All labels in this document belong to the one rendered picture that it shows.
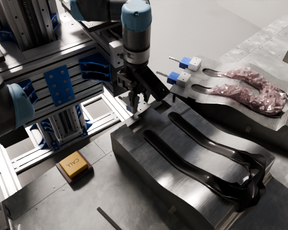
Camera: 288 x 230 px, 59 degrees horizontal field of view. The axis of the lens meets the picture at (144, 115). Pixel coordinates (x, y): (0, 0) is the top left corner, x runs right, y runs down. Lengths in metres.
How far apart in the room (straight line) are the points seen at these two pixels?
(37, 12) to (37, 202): 0.63
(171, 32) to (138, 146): 2.25
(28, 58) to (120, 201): 0.57
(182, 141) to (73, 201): 0.35
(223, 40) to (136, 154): 2.30
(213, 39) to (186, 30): 0.31
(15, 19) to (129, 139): 0.55
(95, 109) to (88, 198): 1.05
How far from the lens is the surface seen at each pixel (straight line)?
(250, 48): 1.34
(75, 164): 0.78
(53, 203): 0.78
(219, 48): 2.75
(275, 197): 0.78
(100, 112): 1.72
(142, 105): 0.87
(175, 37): 2.81
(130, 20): 0.65
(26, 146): 1.68
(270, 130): 0.90
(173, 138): 0.76
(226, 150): 0.74
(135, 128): 0.80
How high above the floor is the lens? 1.50
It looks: 50 degrees down
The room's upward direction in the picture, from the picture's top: 2 degrees clockwise
